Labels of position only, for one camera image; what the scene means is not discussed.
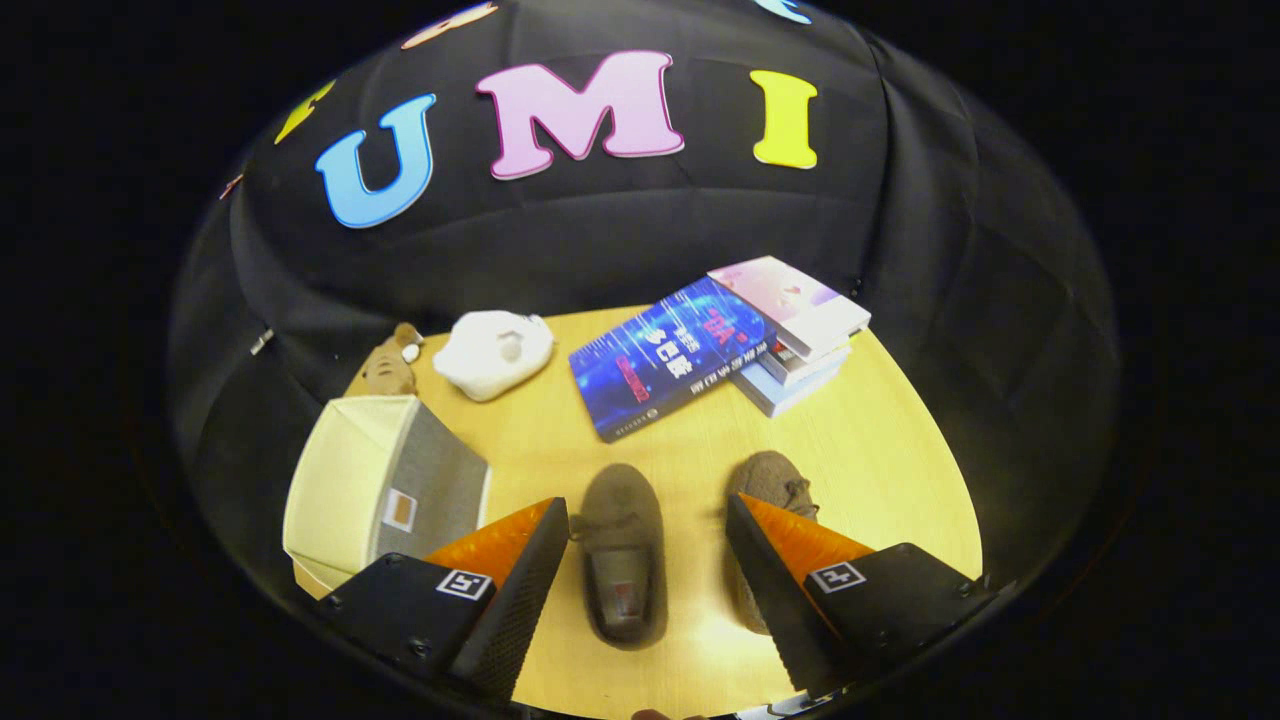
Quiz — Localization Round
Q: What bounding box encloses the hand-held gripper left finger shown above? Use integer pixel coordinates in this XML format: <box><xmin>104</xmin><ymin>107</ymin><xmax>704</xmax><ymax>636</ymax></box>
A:
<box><xmin>320</xmin><ymin>497</ymin><xmax>571</xmax><ymax>701</ymax></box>

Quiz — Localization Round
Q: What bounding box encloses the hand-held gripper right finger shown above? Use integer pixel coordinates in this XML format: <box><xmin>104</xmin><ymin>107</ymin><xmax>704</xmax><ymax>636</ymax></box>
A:
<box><xmin>725</xmin><ymin>492</ymin><xmax>1001</xmax><ymax>698</ymax></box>

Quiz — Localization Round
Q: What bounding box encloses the black backdrop cloth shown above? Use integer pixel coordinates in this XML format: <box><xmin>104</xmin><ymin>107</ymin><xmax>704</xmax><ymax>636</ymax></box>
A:
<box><xmin>165</xmin><ymin>0</ymin><xmax>1121</xmax><ymax>601</ymax></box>

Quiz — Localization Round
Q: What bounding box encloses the brown fuzzy shoe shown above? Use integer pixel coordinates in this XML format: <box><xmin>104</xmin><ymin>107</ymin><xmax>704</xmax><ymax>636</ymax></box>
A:
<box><xmin>725</xmin><ymin>450</ymin><xmax>821</xmax><ymax>636</ymax></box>
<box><xmin>572</xmin><ymin>463</ymin><xmax>668</xmax><ymax>649</ymax></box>

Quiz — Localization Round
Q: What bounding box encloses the white-spined book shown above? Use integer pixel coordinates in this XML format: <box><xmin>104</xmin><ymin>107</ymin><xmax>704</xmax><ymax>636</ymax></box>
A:
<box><xmin>757</xmin><ymin>338</ymin><xmax>853</xmax><ymax>388</ymax></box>

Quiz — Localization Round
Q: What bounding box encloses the light blue book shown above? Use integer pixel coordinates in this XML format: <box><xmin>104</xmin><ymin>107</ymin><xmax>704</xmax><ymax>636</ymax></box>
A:
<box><xmin>730</xmin><ymin>355</ymin><xmax>851</xmax><ymax>418</ymax></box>

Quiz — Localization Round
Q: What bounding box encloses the grey fabric storage box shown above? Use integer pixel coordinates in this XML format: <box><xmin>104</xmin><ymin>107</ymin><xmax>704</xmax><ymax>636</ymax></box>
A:
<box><xmin>283</xmin><ymin>395</ymin><xmax>491</xmax><ymax>591</ymax></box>

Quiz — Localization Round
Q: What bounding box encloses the white plush toy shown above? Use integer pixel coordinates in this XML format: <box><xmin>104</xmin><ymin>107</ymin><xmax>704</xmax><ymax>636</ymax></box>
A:
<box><xmin>433</xmin><ymin>310</ymin><xmax>556</xmax><ymax>403</ymax></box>

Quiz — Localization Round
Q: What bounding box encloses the brown striped plush toy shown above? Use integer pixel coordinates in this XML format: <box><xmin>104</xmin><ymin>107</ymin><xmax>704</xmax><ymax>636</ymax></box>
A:
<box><xmin>362</xmin><ymin>322</ymin><xmax>424</xmax><ymax>396</ymax></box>

